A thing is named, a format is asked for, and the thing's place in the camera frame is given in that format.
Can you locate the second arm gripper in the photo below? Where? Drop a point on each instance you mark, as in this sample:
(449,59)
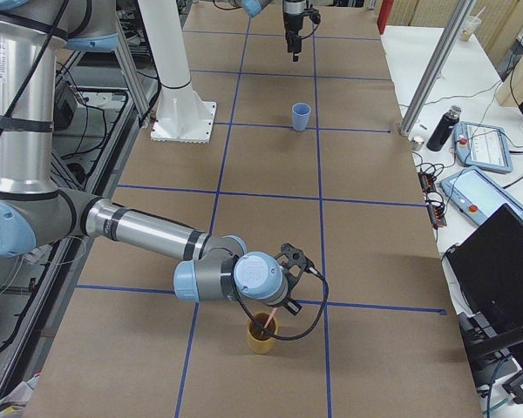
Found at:
(291,306)

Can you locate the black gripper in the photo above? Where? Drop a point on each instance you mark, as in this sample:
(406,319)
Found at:
(293,15)

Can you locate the light blue plastic cup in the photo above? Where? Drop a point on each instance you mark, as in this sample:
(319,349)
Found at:
(300,113)

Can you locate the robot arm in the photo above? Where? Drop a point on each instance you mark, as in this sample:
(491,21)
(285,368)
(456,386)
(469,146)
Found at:
(252,8)
(34,210)

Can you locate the yellow wooden cup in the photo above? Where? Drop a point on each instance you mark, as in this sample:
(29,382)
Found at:
(258,341)

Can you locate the plastic drink cup with straw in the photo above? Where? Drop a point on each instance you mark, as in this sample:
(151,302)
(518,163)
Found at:
(470,25)

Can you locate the small metal cylinder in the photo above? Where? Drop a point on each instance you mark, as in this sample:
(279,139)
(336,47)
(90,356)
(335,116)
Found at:
(417,143)

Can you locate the black orange connector strip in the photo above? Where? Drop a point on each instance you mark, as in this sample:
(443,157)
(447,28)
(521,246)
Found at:
(434,202)

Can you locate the black water bottle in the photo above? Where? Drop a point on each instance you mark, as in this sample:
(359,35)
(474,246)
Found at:
(444,129)

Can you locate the black monitor stand clamp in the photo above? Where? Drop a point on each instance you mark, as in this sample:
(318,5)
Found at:
(485,348)

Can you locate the black laptop monitor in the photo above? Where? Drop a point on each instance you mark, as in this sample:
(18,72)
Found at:
(489,268)

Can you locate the far teach pendant tablet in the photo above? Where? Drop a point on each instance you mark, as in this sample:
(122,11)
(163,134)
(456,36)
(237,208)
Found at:
(484,146)

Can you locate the teach pendant tablet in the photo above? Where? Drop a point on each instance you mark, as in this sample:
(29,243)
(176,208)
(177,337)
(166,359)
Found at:
(484,146)
(478,196)

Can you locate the near teach pendant tablet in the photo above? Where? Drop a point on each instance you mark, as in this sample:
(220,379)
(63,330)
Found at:
(478,196)

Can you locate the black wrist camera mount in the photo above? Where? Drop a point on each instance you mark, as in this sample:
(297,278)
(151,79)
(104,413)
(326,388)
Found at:
(314,16)

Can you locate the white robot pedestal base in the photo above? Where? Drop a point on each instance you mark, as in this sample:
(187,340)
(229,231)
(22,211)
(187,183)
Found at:
(181,115)

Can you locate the aluminium frame post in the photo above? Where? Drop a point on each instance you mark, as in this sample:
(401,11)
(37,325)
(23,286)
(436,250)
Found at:
(438,58)

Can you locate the aluminium side frame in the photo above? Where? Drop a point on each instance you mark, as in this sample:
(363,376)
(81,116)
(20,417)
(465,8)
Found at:
(117,90)

